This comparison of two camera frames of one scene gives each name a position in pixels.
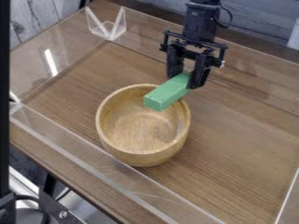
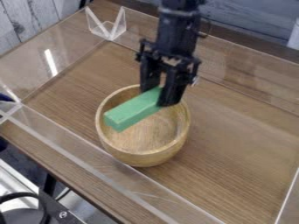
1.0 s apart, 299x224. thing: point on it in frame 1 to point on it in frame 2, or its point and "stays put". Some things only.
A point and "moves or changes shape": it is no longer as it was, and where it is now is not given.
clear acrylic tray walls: [201, 155] stays put
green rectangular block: [168, 92] moves or changes shape
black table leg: [49, 185] stays put
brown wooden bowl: [137, 136] stays put
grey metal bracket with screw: [60, 215] stays put
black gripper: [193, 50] to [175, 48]
